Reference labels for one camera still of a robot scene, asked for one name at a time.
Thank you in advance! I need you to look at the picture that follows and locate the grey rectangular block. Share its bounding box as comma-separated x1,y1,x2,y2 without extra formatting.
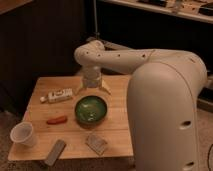
44,140,66,166

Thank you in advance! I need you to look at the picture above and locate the white plastic cup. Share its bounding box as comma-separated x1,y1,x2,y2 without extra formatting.
10,122,37,147

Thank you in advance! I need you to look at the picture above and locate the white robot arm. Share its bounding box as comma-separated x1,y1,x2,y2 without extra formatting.
74,40,207,171

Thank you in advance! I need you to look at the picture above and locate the green ceramic bowl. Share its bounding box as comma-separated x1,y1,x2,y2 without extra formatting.
75,95,108,125

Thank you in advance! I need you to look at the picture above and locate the upper shelf with items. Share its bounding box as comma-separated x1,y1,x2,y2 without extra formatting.
102,0,213,24

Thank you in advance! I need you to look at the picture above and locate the white plastic bottle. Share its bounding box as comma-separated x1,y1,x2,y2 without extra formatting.
40,88,73,103

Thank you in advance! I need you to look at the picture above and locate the wooden table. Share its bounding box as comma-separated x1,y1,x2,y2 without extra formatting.
8,76,133,161

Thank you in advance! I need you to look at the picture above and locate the vertical metal pole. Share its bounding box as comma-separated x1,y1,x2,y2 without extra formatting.
93,0,100,39

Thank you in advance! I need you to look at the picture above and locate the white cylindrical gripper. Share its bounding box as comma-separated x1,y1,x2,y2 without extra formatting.
76,66,111,95

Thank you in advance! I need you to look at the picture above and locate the beige sponge pad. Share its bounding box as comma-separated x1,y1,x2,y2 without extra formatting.
85,134,108,156

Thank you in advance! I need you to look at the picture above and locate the orange carrot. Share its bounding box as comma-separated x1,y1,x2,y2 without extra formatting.
46,115,68,125

